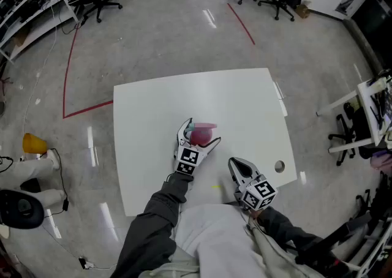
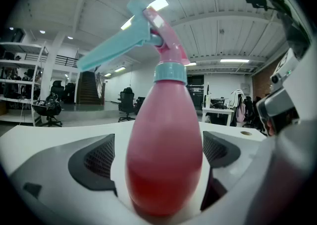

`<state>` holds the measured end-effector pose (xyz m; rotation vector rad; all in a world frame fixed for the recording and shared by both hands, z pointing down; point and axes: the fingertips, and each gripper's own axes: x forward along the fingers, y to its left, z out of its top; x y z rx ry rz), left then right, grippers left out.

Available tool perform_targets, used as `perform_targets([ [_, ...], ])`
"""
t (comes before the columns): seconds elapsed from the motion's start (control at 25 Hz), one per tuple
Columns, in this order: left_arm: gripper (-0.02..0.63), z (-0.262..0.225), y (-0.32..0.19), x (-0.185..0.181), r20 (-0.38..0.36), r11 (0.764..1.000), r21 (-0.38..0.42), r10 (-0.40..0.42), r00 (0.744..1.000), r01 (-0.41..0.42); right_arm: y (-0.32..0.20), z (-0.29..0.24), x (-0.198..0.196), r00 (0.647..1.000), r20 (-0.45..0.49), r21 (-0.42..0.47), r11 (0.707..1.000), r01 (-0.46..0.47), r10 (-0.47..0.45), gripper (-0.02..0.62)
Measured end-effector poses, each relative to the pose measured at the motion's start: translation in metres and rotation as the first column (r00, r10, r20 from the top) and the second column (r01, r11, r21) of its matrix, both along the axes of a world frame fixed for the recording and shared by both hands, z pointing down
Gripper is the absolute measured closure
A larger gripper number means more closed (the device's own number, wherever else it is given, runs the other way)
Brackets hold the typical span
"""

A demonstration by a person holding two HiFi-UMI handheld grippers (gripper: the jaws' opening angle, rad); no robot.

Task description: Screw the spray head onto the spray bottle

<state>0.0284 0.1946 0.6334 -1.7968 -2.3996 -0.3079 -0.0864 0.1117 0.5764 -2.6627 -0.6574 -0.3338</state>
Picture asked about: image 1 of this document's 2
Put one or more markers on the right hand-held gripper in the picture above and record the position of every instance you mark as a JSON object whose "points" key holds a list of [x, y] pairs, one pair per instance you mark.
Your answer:
{"points": [[258, 195]]}

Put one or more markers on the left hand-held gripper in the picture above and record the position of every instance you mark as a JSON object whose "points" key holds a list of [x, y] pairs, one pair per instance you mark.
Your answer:
{"points": [[190, 158]]}

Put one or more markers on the pink spray bottle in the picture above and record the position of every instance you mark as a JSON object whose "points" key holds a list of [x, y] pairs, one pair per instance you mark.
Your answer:
{"points": [[200, 137]]}

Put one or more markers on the pink spray bottle trigger head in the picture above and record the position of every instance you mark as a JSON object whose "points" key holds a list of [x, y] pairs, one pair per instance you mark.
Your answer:
{"points": [[205, 125]]}

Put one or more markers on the person's right forearm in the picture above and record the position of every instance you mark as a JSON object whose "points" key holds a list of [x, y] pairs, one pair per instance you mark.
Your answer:
{"points": [[284, 227]]}

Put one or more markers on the person's left forearm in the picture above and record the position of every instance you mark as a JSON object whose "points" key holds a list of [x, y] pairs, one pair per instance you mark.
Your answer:
{"points": [[153, 224]]}

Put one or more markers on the person's light clothed torso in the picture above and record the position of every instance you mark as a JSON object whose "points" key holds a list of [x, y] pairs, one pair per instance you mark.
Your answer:
{"points": [[214, 240]]}

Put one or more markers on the black swivel chair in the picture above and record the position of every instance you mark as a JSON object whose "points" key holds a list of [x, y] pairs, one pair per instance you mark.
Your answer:
{"points": [[349, 126]]}

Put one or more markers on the black angular equipment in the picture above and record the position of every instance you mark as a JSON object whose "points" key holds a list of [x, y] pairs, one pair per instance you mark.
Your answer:
{"points": [[337, 240]]}

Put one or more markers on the straight red floor tape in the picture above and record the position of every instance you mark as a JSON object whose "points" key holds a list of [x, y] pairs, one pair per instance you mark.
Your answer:
{"points": [[242, 24]]}

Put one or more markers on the angled red floor tape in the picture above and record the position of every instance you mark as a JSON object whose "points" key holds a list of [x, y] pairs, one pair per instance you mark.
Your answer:
{"points": [[65, 93]]}

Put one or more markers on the pink bag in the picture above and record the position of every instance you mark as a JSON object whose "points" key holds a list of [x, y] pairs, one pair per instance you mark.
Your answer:
{"points": [[381, 162]]}

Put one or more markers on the white side desk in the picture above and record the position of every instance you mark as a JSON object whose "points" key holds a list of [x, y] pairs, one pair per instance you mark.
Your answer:
{"points": [[369, 102]]}

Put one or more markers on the black power adapter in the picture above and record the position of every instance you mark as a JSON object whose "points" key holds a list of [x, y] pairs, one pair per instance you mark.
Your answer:
{"points": [[65, 204]]}

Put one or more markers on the yellow plastic cup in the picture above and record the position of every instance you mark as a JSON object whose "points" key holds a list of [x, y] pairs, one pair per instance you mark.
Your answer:
{"points": [[33, 143]]}

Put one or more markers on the white power strip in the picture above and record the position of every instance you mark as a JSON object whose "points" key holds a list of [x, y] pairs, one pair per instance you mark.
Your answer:
{"points": [[85, 263]]}

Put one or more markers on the cardboard box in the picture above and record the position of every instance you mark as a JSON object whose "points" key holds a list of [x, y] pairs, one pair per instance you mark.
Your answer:
{"points": [[302, 10]]}

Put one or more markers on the wall poster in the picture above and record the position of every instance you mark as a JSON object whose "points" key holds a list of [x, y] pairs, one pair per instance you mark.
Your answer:
{"points": [[349, 1]]}

